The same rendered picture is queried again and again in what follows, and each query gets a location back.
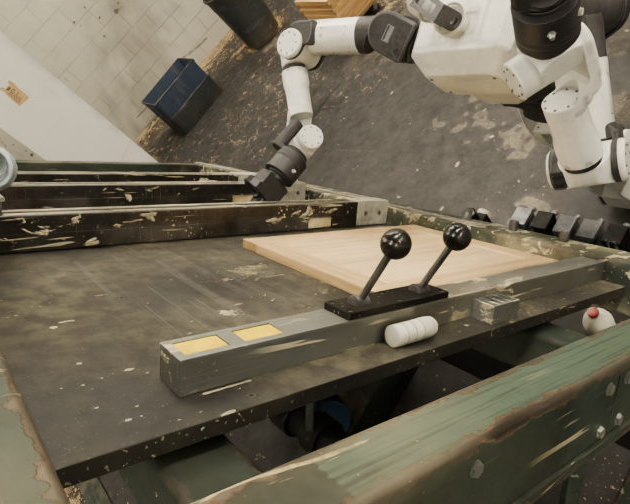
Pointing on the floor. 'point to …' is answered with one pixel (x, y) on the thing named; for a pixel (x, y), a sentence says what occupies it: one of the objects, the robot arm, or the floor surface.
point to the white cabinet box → (43, 107)
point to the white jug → (597, 320)
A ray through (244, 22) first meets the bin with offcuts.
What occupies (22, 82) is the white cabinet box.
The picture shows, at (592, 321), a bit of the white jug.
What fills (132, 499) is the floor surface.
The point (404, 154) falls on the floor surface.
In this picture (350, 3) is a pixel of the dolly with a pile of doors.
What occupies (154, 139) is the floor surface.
